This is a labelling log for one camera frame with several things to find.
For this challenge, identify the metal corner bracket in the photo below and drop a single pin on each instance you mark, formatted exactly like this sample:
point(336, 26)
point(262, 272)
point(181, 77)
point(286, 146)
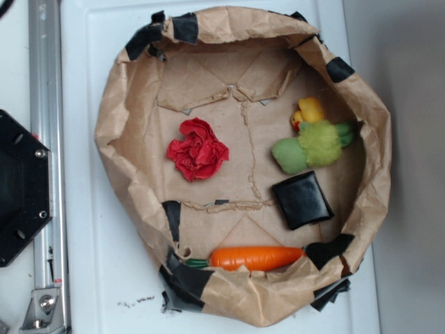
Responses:
point(44, 313)

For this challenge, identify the yellow rubber duck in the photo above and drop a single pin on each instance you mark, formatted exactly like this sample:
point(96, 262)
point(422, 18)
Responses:
point(309, 110)

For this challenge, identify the white tray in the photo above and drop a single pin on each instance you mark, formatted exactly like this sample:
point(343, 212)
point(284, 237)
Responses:
point(114, 284)

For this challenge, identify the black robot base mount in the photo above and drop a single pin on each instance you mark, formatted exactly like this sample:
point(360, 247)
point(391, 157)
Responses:
point(25, 188)

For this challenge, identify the brown paper bag bin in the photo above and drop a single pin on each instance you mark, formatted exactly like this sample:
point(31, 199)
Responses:
point(243, 71)

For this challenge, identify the orange plastic carrot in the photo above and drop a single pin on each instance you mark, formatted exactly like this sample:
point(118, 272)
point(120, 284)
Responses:
point(254, 258)

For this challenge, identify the green plush animal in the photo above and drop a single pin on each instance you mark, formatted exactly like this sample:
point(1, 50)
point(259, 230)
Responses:
point(316, 145)

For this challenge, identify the aluminium frame rail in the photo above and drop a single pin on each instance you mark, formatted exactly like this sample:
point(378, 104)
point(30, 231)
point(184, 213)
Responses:
point(50, 245)

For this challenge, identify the crumpled red paper ball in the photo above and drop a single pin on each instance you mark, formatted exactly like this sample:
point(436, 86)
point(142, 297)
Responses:
point(200, 154)

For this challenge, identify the black leather wallet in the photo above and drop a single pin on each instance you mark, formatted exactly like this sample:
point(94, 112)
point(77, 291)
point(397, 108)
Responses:
point(302, 201)

